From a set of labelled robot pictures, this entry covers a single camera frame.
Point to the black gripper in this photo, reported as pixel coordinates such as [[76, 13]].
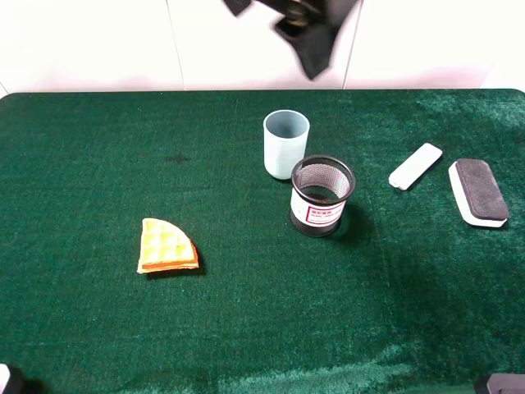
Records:
[[310, 26]]

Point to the black mesh pen holder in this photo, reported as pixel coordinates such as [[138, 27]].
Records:
[[321, 186]]

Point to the light blue plastic cup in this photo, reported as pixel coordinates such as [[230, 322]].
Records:
[[285, 136]]

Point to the white rectangular plastic case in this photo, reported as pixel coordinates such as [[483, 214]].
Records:
[[414, 166]]

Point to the orange waffle slice toy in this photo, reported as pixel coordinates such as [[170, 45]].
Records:
[[164, 247]]

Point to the whiteboard eraser black felt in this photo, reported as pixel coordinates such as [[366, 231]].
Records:
[[477, 193]]

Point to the green velvet tablecloth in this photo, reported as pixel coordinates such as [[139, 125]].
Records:
[[404, 297]]

